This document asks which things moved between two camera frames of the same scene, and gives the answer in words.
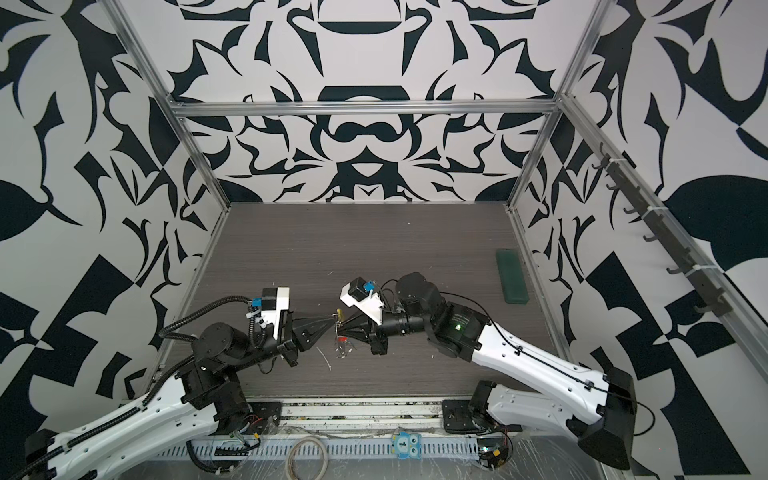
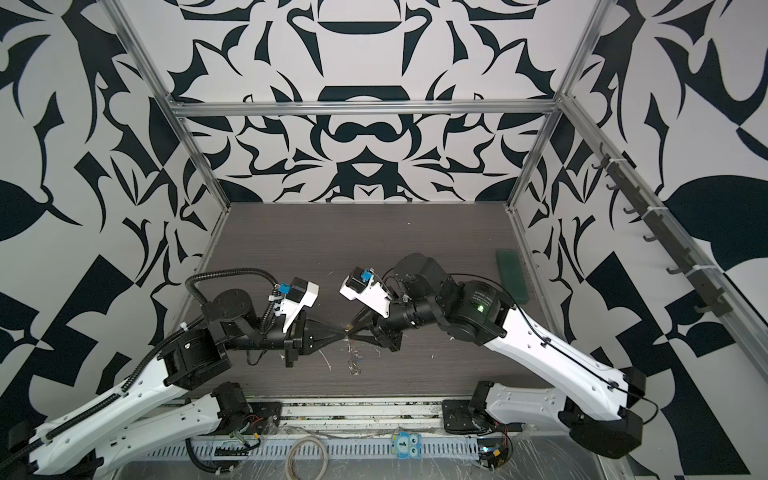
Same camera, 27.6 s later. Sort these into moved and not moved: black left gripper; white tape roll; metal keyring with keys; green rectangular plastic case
Moved: metal keyring with keys
Not moved: green rectangular plastic case; white tape roll; black left gripper
